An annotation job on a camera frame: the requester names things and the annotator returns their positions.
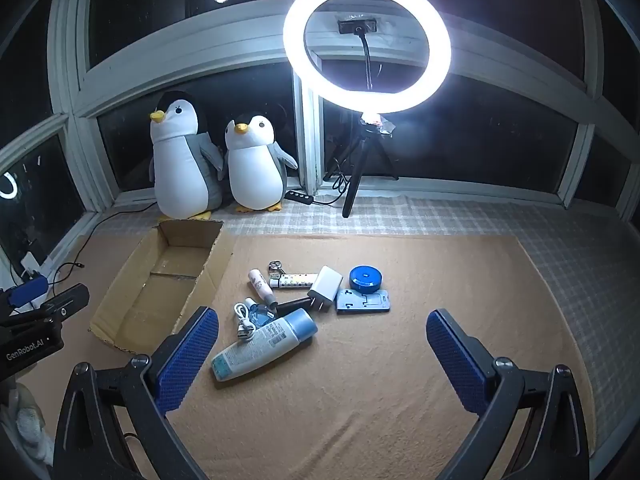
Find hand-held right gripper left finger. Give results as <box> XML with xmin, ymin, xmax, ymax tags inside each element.
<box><xmin>52</xmin><ymin>306</ymin><xmax>221</xmax><ymax>480</ymax></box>

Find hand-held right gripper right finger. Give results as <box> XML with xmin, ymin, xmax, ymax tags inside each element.
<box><xmin>426</xmin><ymin>308</ymin><xmax>598</xmax><ymax>480</ymax></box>

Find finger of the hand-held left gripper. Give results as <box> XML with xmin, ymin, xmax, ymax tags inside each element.
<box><xmin>0</xmin><ymin>283</ymin><xmax>91</xmax><ymax>333</ymax></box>
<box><xmin>0</xmin><ymin>279</ymin><xmax>50</xmax><ymax>311</ymax></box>

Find white usb cable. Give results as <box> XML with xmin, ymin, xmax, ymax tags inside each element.
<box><xmin>232</xmin><ymin>299</ymin><xmax>261</xmax><ymax>346</ymax></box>

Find white bottle with blue cap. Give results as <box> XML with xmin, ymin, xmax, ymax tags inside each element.
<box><xmin>210</xmin><ymin>307</ymin><xmax>318</xmax><ymax>383</ymax></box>

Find small clear blue bottle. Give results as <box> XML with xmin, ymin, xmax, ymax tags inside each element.
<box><xmin>248</xmin><ymin>302</ymin><xmax>278</xmax><ymax>328</ymax></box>

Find cardboard box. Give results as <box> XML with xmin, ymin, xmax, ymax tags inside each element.
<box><xmin>89</xmin><ymin>218</ymin><xmax>235</xmax><ymax>356</ymax></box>

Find small white tube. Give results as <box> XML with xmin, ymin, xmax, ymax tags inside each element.
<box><xmin>247</xmin><ymin>269</ymin><xmax>273</xmax><ymax>301</ymax></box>

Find blue phone stand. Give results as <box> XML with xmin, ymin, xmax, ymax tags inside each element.
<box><xmin>336</xmin><ymin>289</ymin><xmax>392</xmax><ymax>314</ymax></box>

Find black lipstick tube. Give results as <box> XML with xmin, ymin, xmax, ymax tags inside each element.
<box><xmin>272</xmin><ymin>296</ymin><xmax>313</xmax><ymax>317</ymax></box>

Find blue tape measure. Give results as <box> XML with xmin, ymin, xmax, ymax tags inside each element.
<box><xmin>348</xmin><ymin>266</ymin><xmax>383</xmax><ymax>295</ymax></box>

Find white dotted tube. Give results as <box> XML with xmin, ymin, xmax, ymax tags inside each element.
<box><xmin>270</xmin><ymin>274</ymin><xmax>318</xmax><ymax>291</ymax></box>

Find white charger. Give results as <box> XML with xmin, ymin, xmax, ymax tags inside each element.
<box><xmin>306</xmin><ymin>265</ymin><xmax>344</xmax><ymax>313</ymax></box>

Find beige blanket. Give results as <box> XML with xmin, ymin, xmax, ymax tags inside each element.
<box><xmin>15</xmin><ymin>232</ymin><xmax>598</xmax><ymax>480</ymax></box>

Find checked cloth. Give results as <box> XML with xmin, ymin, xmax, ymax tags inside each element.
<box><xmin>95</xmin><ymin>192</ymin><xmax>640</xmax><ymax>456</ymax></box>

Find large penguin plush toy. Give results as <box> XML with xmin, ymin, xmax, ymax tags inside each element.
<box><xmin>148</xmin><ymin>91</ymin><xmax>226</xmax><ymax>221</ymax></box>

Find small penguin plush toy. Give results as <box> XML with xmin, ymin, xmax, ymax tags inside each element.
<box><xmin>222</xmin><ymin>112</ymin><xmax>299</xmax><ymax>213</ymax></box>

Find black gooseneck phone clamp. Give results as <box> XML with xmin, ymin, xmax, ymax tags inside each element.
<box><xmin>337</xmin><ymin>19</ymin><xmax>378</xmax><ymax>91</ymax></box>

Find black charging cable with plug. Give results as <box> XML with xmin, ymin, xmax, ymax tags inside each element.
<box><xmin>50</xmin><ymin>259</ymin><xmax>86</xmax><ymax>288</ymax></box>

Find long black power cable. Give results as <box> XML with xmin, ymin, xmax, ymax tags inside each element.
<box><xmin>92</xmin><ymin>200</ymin><xmax>158</xmax><ymax>231</ymax></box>

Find black ring light cable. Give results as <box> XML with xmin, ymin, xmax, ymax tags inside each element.
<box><xmin>312</xmin><ymin>157</ymin><xmax>353</xmax><ymax>206</ymax></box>

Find white window frame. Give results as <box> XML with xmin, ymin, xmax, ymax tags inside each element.
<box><xmin>0</xmin><ymin>0</ymin><xmax>640</xmax><ymax>281</ymax></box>

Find white ring light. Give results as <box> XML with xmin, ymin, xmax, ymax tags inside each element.
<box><xmin>283</xmin><ymin>0</ymin><xmax>452</xmax><ymax>116</ymax></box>

